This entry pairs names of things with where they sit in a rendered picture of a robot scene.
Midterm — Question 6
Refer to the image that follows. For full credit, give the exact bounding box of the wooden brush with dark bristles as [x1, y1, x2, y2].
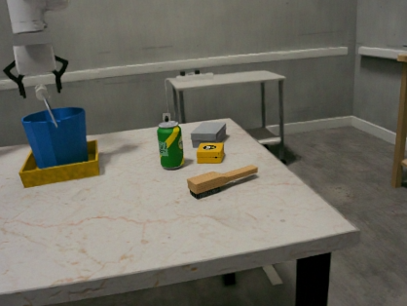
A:
[187, 165, 258, 200]

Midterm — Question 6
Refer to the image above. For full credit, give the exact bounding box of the yellow shallow tray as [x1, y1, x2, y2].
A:
[18, 139, 99, 188]

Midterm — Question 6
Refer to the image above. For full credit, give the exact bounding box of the green drink can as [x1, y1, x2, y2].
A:
[157, 121, 185, 170]

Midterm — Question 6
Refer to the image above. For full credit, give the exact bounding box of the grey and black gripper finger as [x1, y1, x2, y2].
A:
[3, 60, 26, 98]
[52, 56, 69, 94]

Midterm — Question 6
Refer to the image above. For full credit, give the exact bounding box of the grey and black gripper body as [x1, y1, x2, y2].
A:
[14, 43, 56, 75]

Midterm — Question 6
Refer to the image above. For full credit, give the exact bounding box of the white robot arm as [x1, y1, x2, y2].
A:
[7, 0, 70, 47]

